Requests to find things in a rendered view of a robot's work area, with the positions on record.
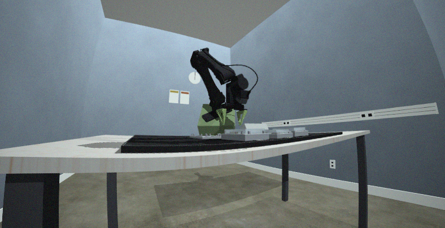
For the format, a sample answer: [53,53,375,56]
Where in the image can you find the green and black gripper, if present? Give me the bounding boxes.
[216,103,247,126]

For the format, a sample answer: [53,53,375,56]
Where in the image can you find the white control panel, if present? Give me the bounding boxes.
[240,124,269,130]

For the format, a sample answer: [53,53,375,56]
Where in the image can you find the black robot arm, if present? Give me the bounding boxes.
[190,47,249,122]

